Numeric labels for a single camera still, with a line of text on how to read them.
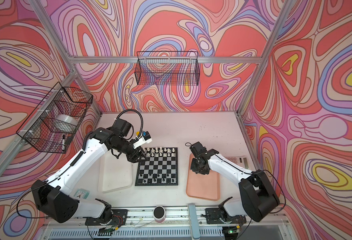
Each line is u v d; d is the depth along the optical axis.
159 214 0.71
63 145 0.72
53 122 0.69
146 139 0.67
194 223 0.70
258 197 0.42
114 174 0.88
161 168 0.88
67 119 0.74
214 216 0.73
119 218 0.73
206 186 0.83
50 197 0.38
